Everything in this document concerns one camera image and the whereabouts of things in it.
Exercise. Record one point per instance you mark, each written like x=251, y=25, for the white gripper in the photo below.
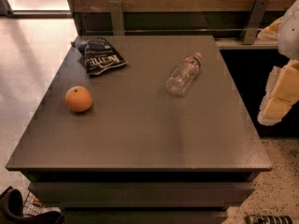
x=290, y=32

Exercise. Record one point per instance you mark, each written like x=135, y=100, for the clear plastic water bottle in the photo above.
x=184, y=74

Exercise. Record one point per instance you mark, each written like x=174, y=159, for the black Kettle chips bag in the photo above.
x=98, y=55

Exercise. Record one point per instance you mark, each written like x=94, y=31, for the left metal bracket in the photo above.
x=116, y=15

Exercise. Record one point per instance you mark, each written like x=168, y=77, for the dark grey table cabinet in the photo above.
x=139, y=154

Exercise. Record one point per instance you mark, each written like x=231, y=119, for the orange fruit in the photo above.
x=78, y=99

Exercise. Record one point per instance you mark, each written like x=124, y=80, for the black cylindrical floor object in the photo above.
x=254, y=219

